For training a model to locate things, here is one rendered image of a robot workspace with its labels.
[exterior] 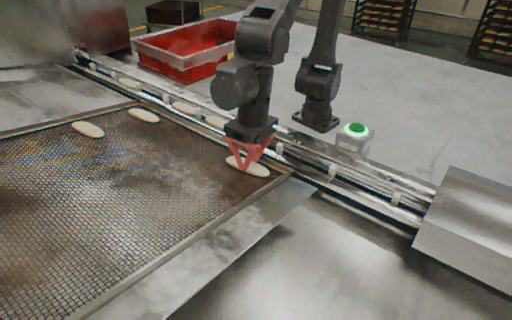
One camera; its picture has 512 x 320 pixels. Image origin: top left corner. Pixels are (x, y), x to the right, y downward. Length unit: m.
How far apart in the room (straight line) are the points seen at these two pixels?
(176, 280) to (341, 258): 0.31
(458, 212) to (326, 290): 0.25
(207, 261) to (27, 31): 1.07
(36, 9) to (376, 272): 1.25
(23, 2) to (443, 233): 1.30
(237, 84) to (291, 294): 0.34
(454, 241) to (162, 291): 0.44
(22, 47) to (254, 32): 0.95
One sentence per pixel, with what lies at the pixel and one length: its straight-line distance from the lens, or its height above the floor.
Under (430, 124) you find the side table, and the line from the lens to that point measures 1.09.
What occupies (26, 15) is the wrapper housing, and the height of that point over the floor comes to 1.05.
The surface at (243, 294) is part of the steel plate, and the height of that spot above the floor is 0.82.
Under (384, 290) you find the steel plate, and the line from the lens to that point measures 0.62.
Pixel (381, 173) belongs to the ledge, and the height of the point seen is 0.86.
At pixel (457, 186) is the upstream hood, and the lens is 0.70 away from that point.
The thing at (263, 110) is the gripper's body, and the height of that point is 1.03.
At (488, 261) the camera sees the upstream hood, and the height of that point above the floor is 0.89.
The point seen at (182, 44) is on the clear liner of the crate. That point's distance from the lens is 1.53.
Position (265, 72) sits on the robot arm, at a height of 1.10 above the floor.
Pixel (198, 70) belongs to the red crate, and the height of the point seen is 0.86.
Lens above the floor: 1.32
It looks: 36 degrees down
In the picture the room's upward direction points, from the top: straight up
